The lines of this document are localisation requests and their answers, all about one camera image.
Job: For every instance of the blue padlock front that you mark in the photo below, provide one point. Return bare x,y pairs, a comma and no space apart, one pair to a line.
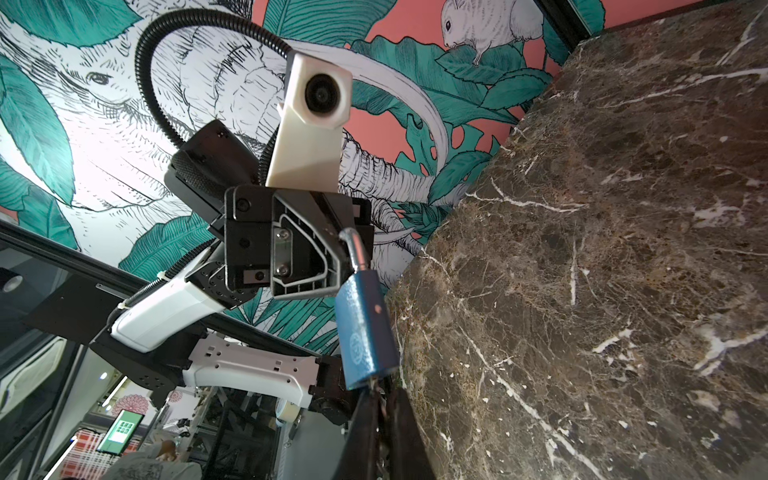
368,347

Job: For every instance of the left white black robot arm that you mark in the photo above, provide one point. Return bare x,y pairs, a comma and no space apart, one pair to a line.
155,336

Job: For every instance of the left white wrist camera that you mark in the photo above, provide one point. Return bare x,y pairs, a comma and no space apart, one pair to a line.
308,147

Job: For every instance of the left black frame post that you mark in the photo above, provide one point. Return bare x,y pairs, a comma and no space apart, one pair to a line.
566,21

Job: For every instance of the person in grey shirt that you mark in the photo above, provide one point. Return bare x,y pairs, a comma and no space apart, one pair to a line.
157,462

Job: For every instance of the green lit tablet screen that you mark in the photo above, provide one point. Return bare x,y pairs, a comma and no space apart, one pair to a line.
119,435

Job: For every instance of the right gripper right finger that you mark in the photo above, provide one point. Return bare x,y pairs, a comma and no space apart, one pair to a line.
405,455

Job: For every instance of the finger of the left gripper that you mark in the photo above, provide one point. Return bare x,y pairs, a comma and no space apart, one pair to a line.
308,259

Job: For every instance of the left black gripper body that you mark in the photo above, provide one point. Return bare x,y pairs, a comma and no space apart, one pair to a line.
248,234

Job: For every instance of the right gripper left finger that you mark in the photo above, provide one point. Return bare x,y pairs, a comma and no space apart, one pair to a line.
364,438

